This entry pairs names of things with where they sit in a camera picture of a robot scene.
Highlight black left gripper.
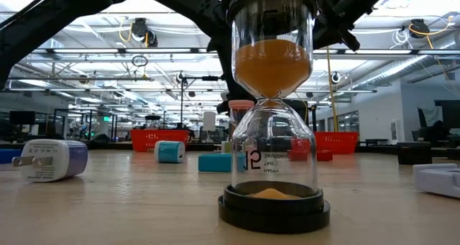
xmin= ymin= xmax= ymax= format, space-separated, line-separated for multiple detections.
xmin=206 ymin=6 xmax=254 ymax=116

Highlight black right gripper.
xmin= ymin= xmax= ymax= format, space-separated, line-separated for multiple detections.
xmin=311 ymin=0 xmax=374 ymax=53

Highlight cyan wall charger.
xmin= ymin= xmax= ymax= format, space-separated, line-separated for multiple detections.
xmin=154 ymin=140 xmax=186 ymax=165

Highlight white sand hourglass black caps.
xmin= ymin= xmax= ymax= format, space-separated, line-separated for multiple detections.
xmin=144 ymin=114 xmax=162 ymax=131

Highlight white digital clock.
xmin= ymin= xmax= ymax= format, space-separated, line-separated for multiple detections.
xmin=412 ymin=162 xmax=460 ymax=199

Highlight pink sand hourglass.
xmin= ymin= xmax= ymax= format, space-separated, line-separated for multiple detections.
xmin=228 ymin=99 xmax=255 ymax=145

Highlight white cylinder on stand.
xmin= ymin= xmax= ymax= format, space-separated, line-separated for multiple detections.
xmin=203 ymin=111 xmax=217 ymax=133

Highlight cyan rectangular box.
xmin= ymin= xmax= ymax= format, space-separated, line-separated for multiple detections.
xmin=198 ymin=153 xmax=246 ymax=173

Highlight red plastic slotted basket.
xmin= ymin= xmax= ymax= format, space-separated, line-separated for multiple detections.
xmin=129 ymin=129 xmax=191 ymax=152
xmin=313 ymin=131 xmax=359 ymax=155

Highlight orange sand hourglass black caps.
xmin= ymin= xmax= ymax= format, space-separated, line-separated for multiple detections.
xmin=218 ymin=0 xmax=331 ymax=235

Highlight black computer monitor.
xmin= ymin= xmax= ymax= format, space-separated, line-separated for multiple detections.
xmin=9 ymin=111 xmax=36 ymax=126

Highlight dark blue rectangular box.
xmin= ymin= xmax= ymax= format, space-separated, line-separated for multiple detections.
xmin=0 ymin=149 xmax=23 ymax=166

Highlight black camera stand pole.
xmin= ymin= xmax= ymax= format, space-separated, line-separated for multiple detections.
xmin=175 ymin=71 xmax=224 ymax=131

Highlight yellow hanging cable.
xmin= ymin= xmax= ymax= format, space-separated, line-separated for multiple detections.
xmin=325 ymin=47 xmax=339 ymax=133

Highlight black ceiling cable reel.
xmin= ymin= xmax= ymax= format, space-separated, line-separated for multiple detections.
xmin=408 ymin=18 xmax=431 ymax=40
xmin=129 ymin=17 xmax=159 ymax=48

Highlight black wall charger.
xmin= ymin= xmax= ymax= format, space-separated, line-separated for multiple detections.
xmin=397 ymin=142 xmax=433 ymax=166

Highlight purple white wall charger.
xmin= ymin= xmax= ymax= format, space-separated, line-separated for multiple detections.
xmin=11 ymin=139 xmax=88 ymax=184

